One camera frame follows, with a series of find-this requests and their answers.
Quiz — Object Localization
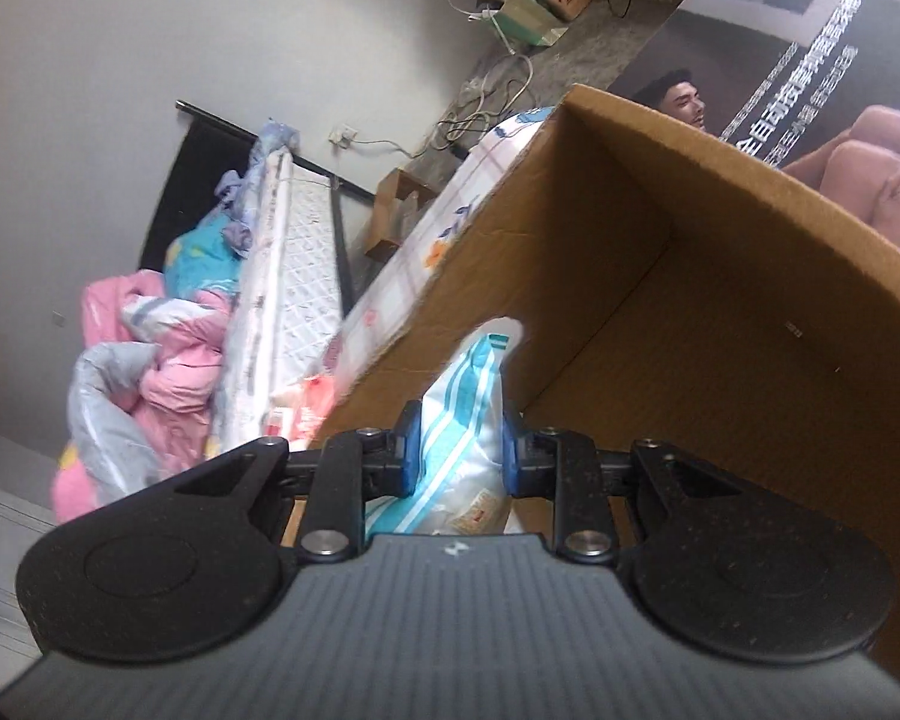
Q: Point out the white quilted mattress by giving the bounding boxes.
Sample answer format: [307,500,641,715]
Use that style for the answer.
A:
[210,148,347,460]

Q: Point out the red wet wipes pack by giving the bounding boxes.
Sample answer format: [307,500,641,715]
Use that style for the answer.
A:
[270,375,340,445]

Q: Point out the white panelled door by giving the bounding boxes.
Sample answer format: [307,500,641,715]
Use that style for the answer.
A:
[0,420,62,665]

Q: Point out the dark printed display board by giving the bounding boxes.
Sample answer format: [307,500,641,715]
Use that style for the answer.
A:
[607,0,900,271]

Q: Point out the black bed frame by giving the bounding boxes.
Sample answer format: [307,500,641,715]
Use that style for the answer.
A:
[292,156,377,302]

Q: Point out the floral checked tablecloth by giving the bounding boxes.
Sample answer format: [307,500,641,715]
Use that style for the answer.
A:
[322,106,563,421]

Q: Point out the pale green paper bag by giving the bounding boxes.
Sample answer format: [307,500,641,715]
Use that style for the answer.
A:
[497,0,571,51]

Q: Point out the large brown cardboard box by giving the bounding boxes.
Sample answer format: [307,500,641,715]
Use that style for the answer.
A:
[289,84,900,702]

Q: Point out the cyan printed cloth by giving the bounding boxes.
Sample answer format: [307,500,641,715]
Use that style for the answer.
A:
[163,202,245,293]

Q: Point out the pink and grey quilt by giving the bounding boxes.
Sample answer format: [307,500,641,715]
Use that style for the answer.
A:
[49,270,233,526]

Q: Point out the lavender cloth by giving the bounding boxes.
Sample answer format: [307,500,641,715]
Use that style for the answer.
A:
[216,118,301,241]

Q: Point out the white cable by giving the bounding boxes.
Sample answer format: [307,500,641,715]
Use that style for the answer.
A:
[433,52,535,152]

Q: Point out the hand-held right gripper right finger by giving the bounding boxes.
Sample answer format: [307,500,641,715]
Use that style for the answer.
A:
[499,401,728,563]

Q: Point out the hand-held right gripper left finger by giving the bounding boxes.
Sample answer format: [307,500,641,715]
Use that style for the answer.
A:
[172,399,425,563]

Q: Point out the small open cardboard box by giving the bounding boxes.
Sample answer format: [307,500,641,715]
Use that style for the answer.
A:
[364,169,441,263]

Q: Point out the white and blue packet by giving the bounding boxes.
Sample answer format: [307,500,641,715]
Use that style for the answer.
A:
[364,319,526,537]

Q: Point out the black bed headboard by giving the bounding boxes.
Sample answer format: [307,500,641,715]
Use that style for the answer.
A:
[139,99,260,272]

